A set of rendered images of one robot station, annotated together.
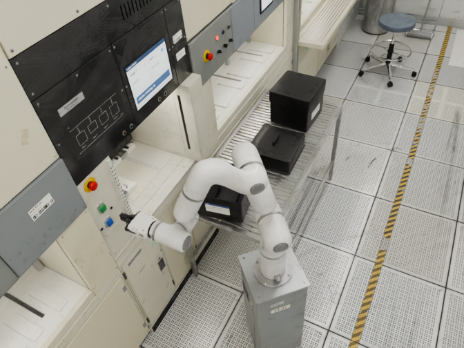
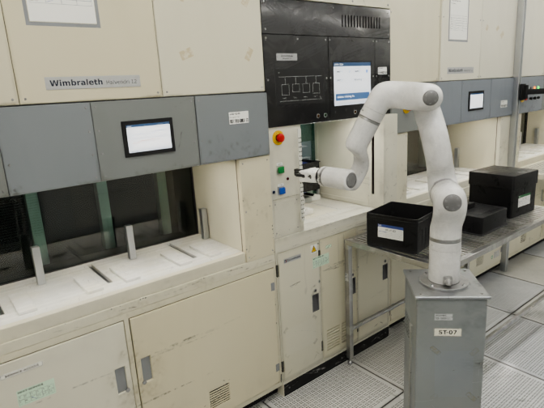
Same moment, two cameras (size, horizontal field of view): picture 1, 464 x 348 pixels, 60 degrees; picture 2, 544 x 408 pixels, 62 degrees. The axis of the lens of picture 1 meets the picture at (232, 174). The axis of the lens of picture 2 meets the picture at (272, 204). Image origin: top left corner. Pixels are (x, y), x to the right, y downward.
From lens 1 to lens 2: 1.26 m
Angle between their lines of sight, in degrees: 36
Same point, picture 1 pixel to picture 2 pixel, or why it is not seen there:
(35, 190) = (240, 99)
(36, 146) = (253, 67)
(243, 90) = not seen: hidden behind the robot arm
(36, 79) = (270, 20)
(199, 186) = (375, 100)
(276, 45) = not seen: hidden behind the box
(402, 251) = not seen: outside the picture
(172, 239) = (337, 172)
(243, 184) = (417, 91)
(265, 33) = (475, 158)
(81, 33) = (309, 13)
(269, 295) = (434, 295)
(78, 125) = (286, 77)
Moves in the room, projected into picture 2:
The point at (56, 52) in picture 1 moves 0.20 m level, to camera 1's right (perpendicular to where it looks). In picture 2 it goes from (289, 13) to (333, 8)
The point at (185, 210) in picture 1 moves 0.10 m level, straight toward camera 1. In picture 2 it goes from (357, 132) to (358, 134)
